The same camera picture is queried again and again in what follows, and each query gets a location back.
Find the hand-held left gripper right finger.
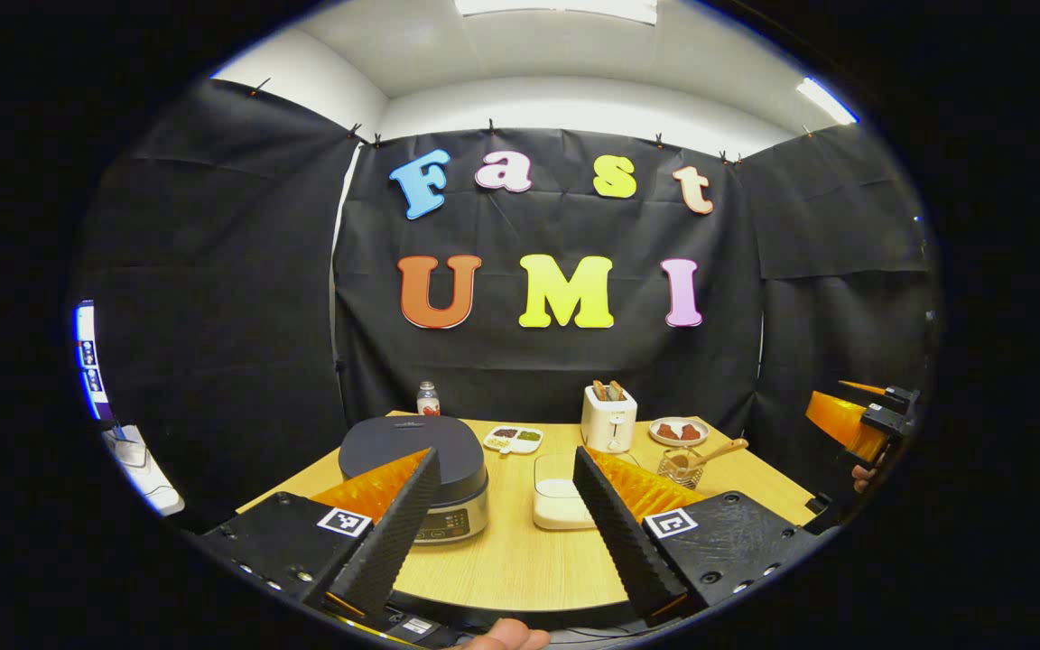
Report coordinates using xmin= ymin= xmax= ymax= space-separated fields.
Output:
xmin=571 ymin=446 xmax=832 ymax=626

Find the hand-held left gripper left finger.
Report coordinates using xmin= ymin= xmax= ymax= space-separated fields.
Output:
xmin=184 ymin=449 xmax=442 ymax=619

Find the clear plastic rice box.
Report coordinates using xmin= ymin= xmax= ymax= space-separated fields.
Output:
xmin=533 ymin=453 xmax=599 ymax=532

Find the wire chopstick holder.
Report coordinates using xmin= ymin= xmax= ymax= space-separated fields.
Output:
xmin=658 ymin=448 xmax=707 ymax=491

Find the grey silver rice cooker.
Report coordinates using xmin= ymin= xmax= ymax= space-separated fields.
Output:
xmin=338 ymin=414 xmax=490 ymax=545

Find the wooden spoon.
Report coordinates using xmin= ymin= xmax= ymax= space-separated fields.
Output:
xmin=670 ymin=438 xmax=750 ymax=473

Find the small white plate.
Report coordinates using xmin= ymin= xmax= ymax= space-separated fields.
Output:
xmin=648 ymin=416 xmax=711 ymax=449

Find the white toaster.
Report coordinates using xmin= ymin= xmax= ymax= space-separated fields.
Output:
xmin=580 ymin=384 xmax=638 ymax=454

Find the white divided condiment dish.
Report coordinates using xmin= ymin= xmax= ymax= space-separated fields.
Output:
xmin=482 ymin=425 xmax=545 ymax=456

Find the white side table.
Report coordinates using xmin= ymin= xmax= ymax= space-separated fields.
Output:
xmin=102 ymin=424 xmax=186 ymax=518

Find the black backdrop cloth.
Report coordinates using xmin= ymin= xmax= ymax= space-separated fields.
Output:
xmin=73 ymin=79 xmax=941 ymax=534

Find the narrow ceiling light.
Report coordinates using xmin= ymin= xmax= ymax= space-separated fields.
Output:
xmin=795 ymin=77 xmax=860 ymax=125

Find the computer monitor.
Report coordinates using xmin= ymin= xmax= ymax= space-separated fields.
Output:
xmin=74 ymin=302 xmax=116 ymax=424

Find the large ceiling light panel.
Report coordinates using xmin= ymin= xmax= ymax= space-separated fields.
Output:
xmin=455 ymin=0 xmax=658 ymax=26

